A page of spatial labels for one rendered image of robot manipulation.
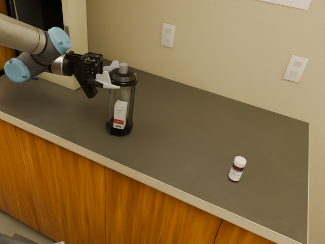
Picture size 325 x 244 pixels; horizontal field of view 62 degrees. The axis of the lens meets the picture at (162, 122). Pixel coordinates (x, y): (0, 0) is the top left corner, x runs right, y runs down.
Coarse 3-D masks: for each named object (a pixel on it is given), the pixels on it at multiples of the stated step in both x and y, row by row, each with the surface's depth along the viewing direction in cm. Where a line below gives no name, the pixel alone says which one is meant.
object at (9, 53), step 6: (0, 0) 111; (0, 6) 112; (0, 12) 112; (6, 12) 116; (0, 48) 116; (6, 48) 120; (12, 48) 124; (0, 54) 117; (6, 54) 121; (12, 54) 125; (0, 60) 118; (6, 60) 121; (0, 66) 119
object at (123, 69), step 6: (120, 66) 90; (126, 66) 91; (114, 72) 92; (120, 72) 92; (126, 72) 92; (132, 72) 94; (114, 78) 90; (120, 78) 90; (126, 78) 90; (132, 78) 91
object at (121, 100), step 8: (112, 80) 90; (136, 80) 92; (120, 88) 91; (128, 88) 92; (112, 96) 94; (120, 96) 93; (128, 96) 94; (112, 104) 96; (120, 104) 95; (128, 104) 96; (112, 112) 98; (120, 112) 97; (128, 112) 98; (112, 120) 99; (120, 120) 99; (128, 120) 100; (120, 128) 101
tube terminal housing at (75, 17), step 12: (72, 0) 107; (84, 0) 113; (72, 12) 109; (84, 12) 115; (72, 24) 111; (84, 24) 118; (72, 36) 114; (84, 36) 121; (72, 48) 116; (84, 48) 123; (60, 84) 129; (72, 84) 126
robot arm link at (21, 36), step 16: (0, 16) 65; (0, 32) 65; (16, 32) 68; (32, 32) 72; (48, 32) 78; (64, 32) 82; (16, 48) 72; (32, 48) 74; (48, 48) 78; (64, 48) 80; (48, 64) 85
